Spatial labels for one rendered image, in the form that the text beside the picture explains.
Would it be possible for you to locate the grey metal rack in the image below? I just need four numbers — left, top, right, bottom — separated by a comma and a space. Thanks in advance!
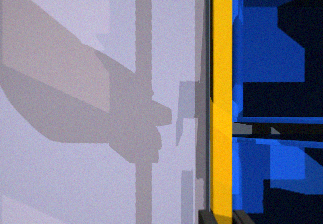
206, 0, 323, 212

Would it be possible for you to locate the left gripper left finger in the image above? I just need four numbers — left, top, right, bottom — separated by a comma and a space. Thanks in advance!
198, 210, 218, 224

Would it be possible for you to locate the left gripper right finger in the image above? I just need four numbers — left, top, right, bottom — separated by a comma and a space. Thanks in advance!
232, 210, 255, 224

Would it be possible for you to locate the yellow bar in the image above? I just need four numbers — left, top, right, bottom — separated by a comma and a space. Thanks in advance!
210, 0, 232, 224

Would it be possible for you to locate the blue open bin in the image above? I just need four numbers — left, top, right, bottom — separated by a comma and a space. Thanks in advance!
232, 134, 323, 224
232, 0, 323, 124

